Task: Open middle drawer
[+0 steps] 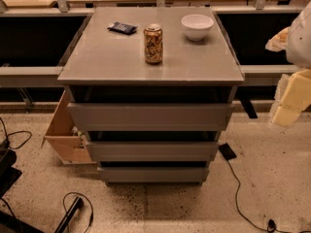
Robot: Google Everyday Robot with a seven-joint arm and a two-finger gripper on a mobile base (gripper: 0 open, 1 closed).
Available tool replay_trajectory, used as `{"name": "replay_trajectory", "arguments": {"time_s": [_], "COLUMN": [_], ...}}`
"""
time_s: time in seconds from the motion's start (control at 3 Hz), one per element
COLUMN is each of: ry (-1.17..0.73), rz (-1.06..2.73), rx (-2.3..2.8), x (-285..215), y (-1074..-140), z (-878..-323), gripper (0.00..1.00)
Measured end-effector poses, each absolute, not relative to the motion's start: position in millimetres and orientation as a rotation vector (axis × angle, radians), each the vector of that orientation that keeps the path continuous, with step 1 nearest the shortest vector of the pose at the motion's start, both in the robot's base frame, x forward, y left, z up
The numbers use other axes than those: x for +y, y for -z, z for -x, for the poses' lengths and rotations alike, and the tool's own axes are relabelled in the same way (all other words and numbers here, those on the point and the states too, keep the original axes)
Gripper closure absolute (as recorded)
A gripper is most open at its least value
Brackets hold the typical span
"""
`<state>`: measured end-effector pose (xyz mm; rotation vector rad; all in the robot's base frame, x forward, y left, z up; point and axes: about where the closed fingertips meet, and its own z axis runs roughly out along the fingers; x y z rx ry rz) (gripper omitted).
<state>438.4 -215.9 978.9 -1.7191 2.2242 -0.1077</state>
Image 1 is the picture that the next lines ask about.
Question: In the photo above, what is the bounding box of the grey drawer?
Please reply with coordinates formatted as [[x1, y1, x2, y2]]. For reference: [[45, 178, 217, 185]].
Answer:
[[86, 142, 218, 162], [68, 103, 233, 131], [97, 167, 209, 183]]

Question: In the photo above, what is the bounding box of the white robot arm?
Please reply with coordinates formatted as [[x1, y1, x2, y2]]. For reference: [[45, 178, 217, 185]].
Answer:
[[265, 2, 311, 132]]

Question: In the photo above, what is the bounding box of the grey drawer cabinet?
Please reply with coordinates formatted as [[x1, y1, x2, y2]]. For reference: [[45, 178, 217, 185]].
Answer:
[[57, 6, 245, 187]]

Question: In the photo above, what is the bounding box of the grey bottom drawer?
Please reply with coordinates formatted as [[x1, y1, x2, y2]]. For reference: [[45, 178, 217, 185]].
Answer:
[[97, 167, 209, 183]]

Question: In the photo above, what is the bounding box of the grey top drawer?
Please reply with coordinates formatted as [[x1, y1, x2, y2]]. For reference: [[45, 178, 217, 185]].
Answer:
[[68, 103, 233, 131]]

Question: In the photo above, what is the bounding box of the black power adapter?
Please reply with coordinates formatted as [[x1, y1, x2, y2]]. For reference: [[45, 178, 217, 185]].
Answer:
[[219, 143, 237, 160]]

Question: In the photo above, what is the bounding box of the white ceramic bowl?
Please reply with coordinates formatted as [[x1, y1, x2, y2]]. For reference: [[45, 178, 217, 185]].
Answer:
[[181, 15, 214, 41]]

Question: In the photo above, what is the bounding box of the patterned drink can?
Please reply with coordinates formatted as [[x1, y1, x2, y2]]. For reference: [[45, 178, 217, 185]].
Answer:
[[144, 23, 163, 64]]

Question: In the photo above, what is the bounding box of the dark blue snack packet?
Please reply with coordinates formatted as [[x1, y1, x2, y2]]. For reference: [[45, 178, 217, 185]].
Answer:
[[108, 21, 137, 35]]

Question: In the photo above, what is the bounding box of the cardboard box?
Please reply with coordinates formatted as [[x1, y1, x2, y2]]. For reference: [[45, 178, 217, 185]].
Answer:
[[45, 91, 91, 164]]

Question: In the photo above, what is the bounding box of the black stand leg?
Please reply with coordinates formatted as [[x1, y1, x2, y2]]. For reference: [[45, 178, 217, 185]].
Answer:
[[54, 197, 83, 233]]

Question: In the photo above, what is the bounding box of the black equipment left edge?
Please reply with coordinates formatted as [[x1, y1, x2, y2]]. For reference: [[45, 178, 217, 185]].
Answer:
[[0, 140, 22, 198]]

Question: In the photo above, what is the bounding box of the black floor cable right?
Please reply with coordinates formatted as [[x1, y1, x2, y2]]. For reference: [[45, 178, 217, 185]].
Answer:
[[226, 158, 311, 233]]

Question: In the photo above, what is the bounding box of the black floor cable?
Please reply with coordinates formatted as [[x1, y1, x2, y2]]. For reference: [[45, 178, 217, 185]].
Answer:
[[226, 158, 311, 233], [0, 116, 33, 150]]

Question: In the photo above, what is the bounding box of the grey metal rail frame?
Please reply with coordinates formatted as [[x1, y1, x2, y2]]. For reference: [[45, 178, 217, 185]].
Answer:
[[0, 0, 311, 89]]

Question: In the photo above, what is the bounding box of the black floor cable left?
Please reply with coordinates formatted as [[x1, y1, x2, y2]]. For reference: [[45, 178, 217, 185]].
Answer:
[[0, 116, 33, 150]]

